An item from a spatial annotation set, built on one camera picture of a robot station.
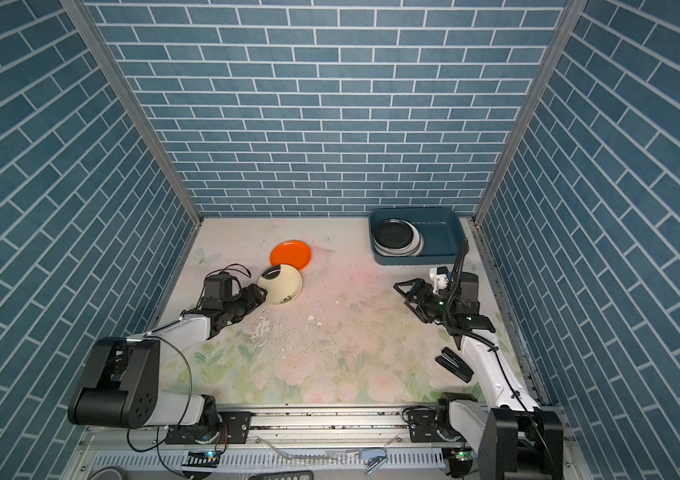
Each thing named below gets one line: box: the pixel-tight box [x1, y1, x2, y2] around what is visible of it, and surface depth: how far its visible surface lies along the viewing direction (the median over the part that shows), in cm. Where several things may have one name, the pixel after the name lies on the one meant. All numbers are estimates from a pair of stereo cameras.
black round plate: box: [374, 218, 413, 249], surface depth 113 cm
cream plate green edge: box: [257, 264, 303, 306], surface depth 101 cm
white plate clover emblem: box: [373, 218, 424, 257], surface depth 109 cm
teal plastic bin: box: [369, 207, 466, 265], surface depth 114 cm
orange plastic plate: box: [269, 240, 311, 270], surface depth 110 cm
